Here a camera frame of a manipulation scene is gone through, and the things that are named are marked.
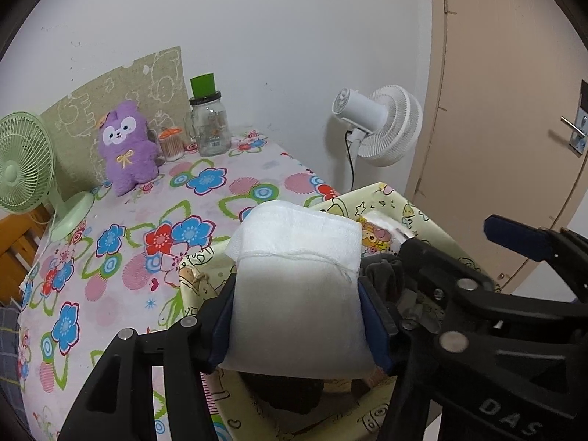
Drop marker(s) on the grey plaid cloth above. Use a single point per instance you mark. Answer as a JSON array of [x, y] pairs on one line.
[[8, 340]]

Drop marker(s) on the green patterned board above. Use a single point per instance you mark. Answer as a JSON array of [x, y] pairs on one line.
[[82, 101]]

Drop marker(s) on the yellow cartoon print box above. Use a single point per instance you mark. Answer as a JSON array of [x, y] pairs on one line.
[[390, 202]]

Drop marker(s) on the wooden chair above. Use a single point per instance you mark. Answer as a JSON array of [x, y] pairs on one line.
[[14, 239]]

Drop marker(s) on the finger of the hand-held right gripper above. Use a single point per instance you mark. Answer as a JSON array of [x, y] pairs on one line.
[[450, 280], [519, 239]]

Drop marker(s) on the green desk fan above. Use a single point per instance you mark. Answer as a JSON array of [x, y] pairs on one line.
[[23, 165]]

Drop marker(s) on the small cartoon print packet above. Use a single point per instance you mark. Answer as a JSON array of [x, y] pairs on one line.
[[374, 234]]

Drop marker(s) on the white standing fan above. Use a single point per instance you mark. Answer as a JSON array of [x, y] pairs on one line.
[[386, 124]]

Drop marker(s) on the grey sock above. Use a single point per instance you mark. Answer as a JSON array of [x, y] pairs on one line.
[[386, 275]]

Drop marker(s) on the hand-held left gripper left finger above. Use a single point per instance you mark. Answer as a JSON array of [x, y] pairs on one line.
[[220, 330]]

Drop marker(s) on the toothpick jar with orange lid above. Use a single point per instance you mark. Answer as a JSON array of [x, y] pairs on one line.
[[171, 147]]

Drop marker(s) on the purple plush toy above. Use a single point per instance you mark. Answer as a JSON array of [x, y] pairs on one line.
[[126, 161]]

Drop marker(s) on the glass jar with green lid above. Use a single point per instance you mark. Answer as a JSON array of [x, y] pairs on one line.
[[211, 124]]

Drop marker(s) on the white gauze towel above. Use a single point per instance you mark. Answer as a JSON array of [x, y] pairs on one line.
[[294, 294]]

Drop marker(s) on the beige door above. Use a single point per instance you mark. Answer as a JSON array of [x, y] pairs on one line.
[[505, 101]]

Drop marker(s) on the floral tablecloth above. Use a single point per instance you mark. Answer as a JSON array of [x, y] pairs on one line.
[[138, 285]]

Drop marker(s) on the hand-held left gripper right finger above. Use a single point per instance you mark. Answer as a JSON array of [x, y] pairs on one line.
[[374, 330]]

